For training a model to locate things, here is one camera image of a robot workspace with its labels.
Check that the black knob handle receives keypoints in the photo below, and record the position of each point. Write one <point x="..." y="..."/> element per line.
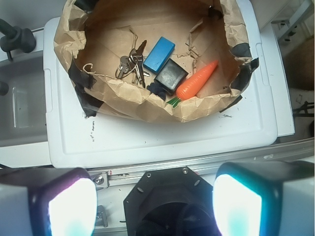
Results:
<point x="16" y="38"/>

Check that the black octagonal mount plate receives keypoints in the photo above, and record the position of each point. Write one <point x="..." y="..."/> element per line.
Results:
<point x="170" y="202"/>

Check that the blue rectangular block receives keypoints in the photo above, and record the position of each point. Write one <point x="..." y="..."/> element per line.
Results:
<point x="159" y="55"/>

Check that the black rectangular block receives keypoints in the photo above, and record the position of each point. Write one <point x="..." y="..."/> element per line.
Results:
<point x="171" y="76"/>

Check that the aluminium extrusion rail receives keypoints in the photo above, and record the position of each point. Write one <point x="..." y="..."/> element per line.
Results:
<point x="208" y="164"/>

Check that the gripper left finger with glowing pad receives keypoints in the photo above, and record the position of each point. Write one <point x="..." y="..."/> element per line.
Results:
<point x="47" y="202"/>

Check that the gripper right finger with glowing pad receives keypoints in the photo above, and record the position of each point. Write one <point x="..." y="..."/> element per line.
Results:
<point x="271" y="198"/>

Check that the white plastic bin lid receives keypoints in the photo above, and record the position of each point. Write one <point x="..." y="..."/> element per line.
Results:
<point x="105" y="140"/>

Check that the orange plastic carrot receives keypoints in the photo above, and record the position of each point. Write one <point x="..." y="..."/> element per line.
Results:
<point x="191" y="86"/>

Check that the clear plastic container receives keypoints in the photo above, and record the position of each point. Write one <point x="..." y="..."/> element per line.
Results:
<point x="22" y="100"/>

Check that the bunch of metal keys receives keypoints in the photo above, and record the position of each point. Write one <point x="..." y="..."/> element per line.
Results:
<point x="133" y="63"/>

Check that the crumpled brown paper bag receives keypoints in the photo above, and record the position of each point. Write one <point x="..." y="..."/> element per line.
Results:
<point x="92" y="35"/>

